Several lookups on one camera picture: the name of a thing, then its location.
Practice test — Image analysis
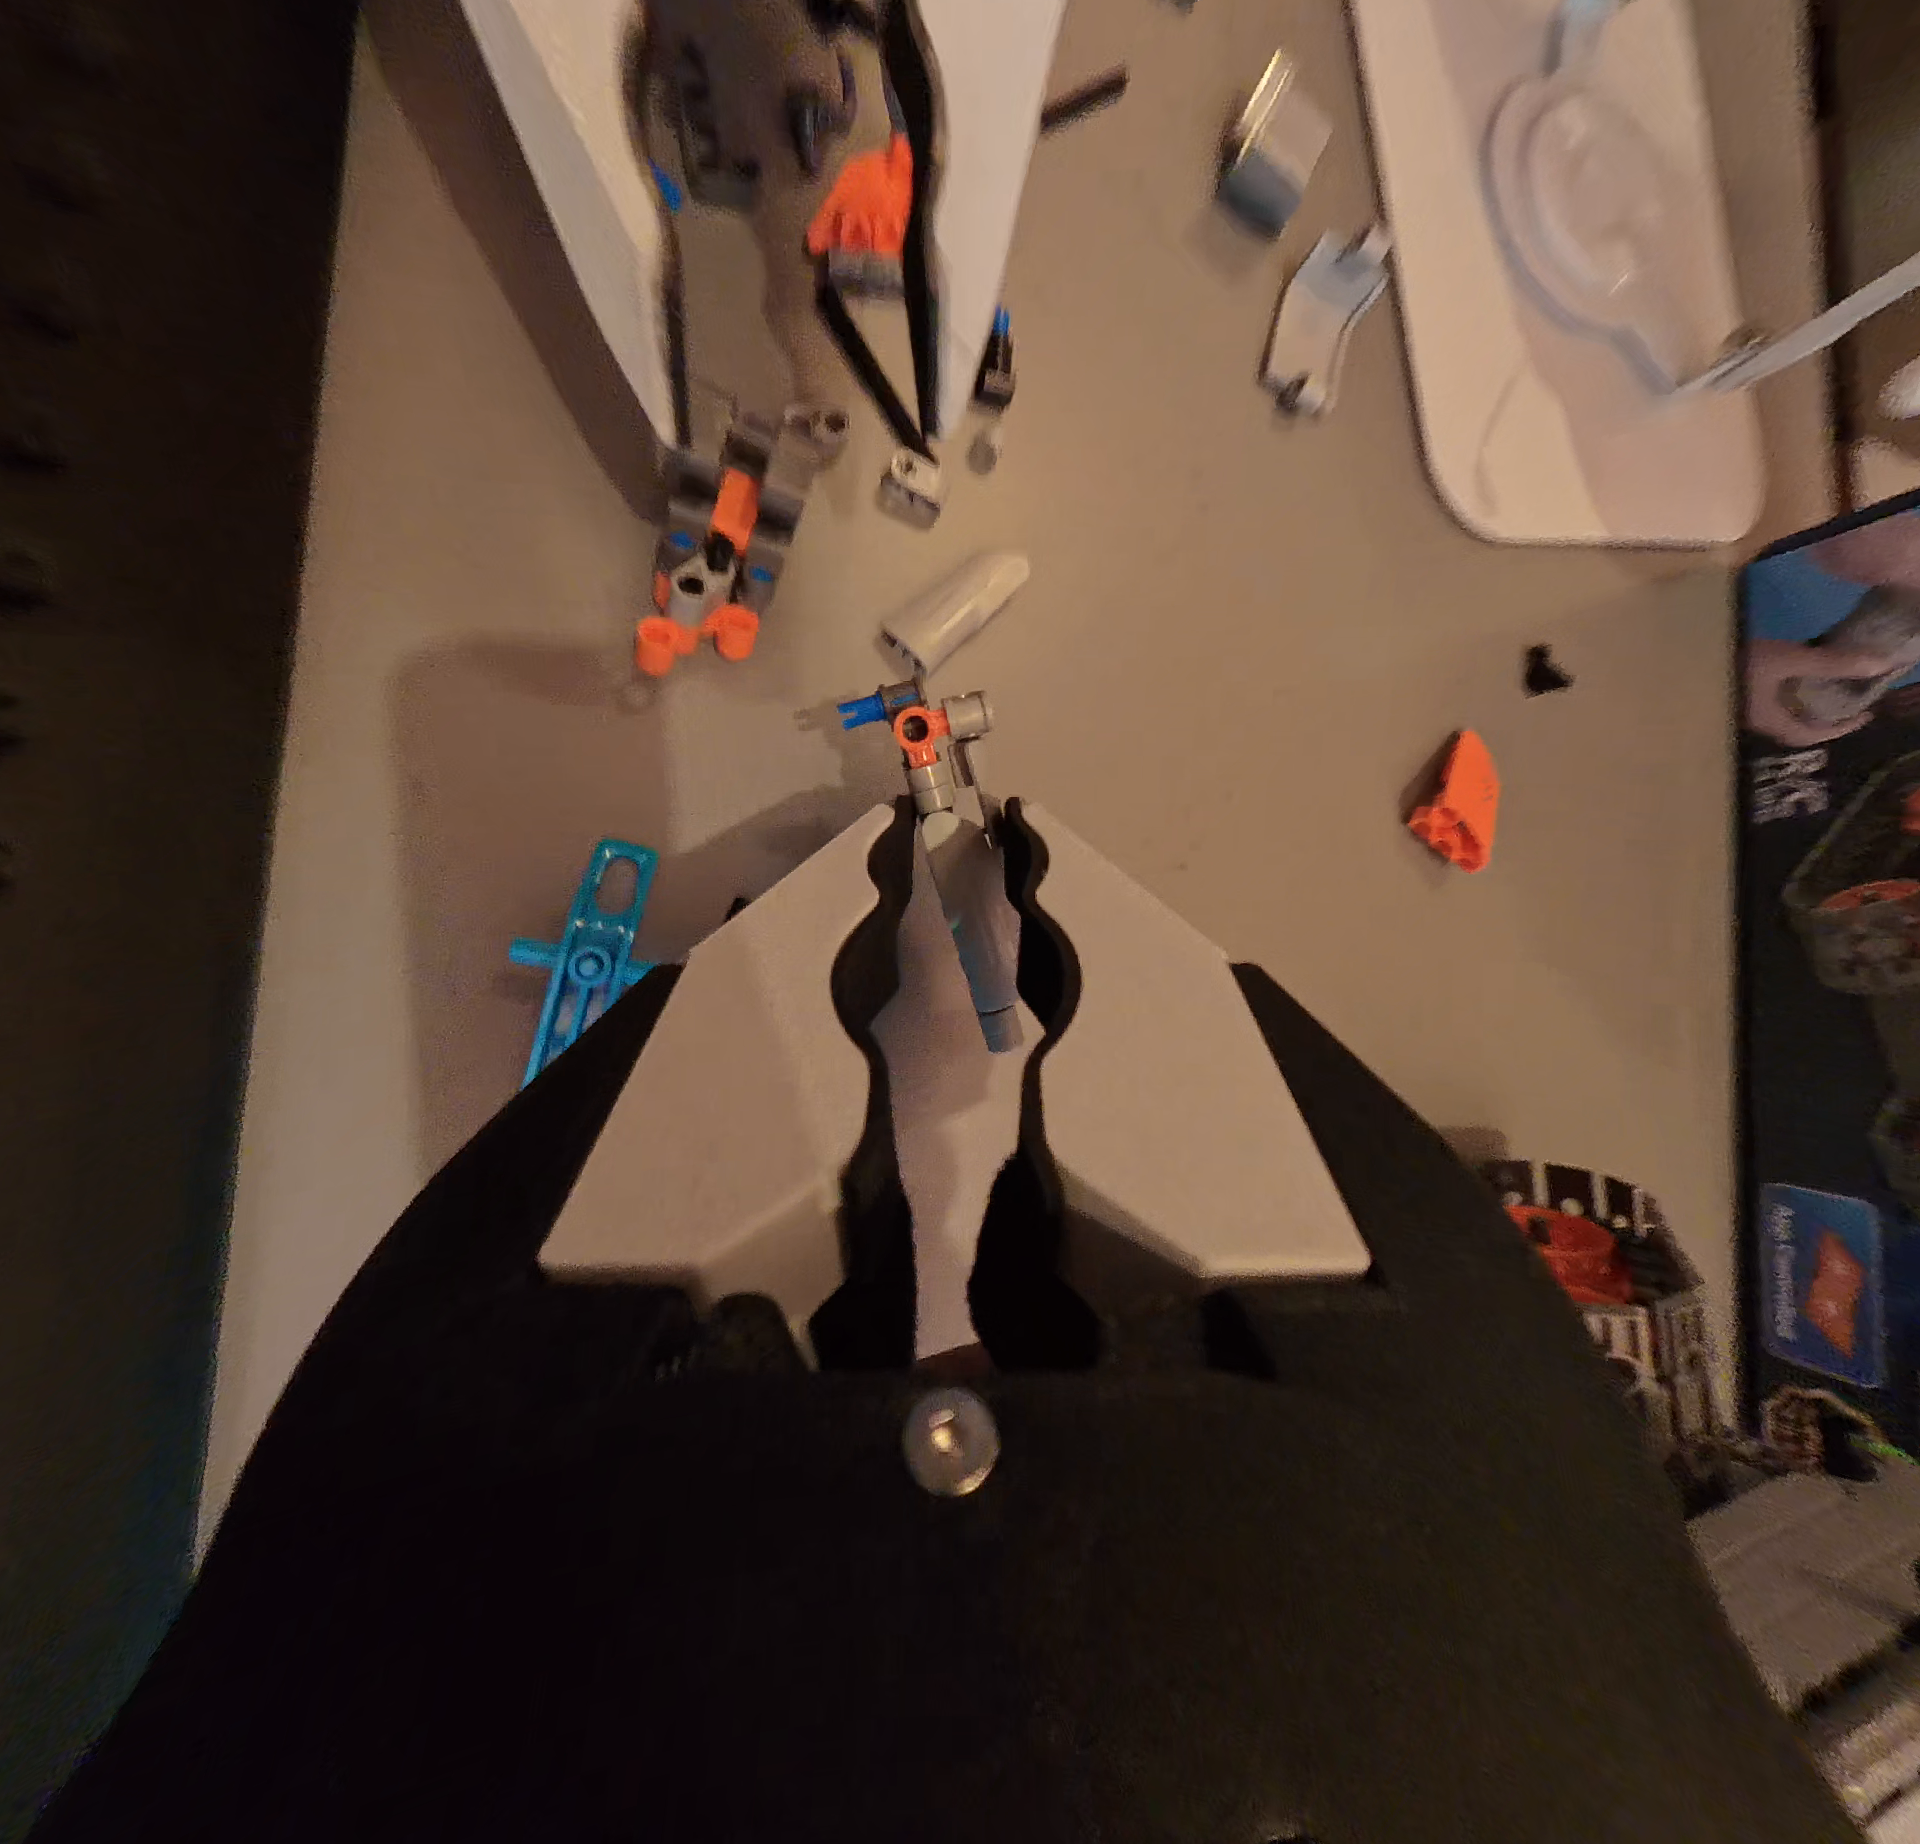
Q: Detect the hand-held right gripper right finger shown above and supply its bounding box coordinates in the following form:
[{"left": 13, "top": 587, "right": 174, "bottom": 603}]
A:
[{"left": 997, "top": 794, "right": 1375, "bottom": 1286}]

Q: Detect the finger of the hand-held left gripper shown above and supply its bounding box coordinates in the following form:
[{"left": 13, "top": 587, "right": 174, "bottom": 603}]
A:
[
  {"left": 427, "top": 0, "right": 696, "bottom": 454},
  {"left": 882, "top": 0, "right": 1084, "bottom": 443}
]

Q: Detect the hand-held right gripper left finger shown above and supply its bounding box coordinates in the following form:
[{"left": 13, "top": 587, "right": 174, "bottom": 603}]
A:
[{"left": 539, "top": 802, "right": 920, "bottom": 1282}]

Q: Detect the grey white orange brick arm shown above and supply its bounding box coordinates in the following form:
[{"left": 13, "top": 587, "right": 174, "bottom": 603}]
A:
[{"left": 837, "top": 681, "right": 1036, "bottom": 1055}]

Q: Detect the grey orange brick claw assembly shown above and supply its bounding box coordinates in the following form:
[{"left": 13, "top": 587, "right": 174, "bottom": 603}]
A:
[{"left": 655, "top": 403, "right": 823, "bottom": 586}]

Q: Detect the orange panel brick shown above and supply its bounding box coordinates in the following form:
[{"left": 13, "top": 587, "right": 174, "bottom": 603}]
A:
[{"left": 808, "top": 133, "right": 919, "bottom": 301}]

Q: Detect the cyan plastic brick tool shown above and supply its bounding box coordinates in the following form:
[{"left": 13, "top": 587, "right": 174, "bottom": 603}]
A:
[{"left": 507, "top": 839, "right": 662, "bottom": 1086}]

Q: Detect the light grey box panel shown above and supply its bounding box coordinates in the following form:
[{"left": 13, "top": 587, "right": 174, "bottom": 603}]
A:
[{"left": 1217, "top": 49, "right": 1336, "bottom": 234}]

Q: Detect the long black axle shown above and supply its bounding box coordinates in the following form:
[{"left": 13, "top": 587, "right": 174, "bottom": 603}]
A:
[{"left": 817, "top": 276, "right": 929, "bottom": 443}]

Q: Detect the grey tracked toy robot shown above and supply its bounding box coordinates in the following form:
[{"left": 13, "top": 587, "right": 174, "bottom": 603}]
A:
[{"left": 1477, "top": 1153, "right": 1719, "bottom": 1517}]

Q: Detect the orange wedge brick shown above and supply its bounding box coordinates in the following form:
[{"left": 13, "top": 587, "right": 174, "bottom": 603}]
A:
[{"left": 1407, "top": 727, "right": 1504, "bottom": 872}]

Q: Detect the light grey curved panel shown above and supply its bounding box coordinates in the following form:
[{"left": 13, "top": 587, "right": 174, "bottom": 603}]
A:
[{"left": 1262, "top": 224, "right": 1396, "bottom": 416}]

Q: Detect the white curved blade panel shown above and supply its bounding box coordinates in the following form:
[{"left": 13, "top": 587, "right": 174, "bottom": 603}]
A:
[{"left": 878, "top": 554, "right": 1035, "bottom": 676}]

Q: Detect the dark blue robot kit box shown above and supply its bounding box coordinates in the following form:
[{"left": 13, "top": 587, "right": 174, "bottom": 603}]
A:
[{"left": 1738, "top": 490, "right": 1920, "bottom": 1455}]

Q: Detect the white book stand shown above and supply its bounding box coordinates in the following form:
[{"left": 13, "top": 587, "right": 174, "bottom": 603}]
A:
[{"left": 1336, "top": 0, "right": 1920, "bottom": 549}]

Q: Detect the black perforated pad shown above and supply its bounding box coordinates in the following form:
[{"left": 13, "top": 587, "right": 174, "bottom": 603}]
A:
[{"left": 0, "top": 0, "right": 370, "bottom": 1574}]

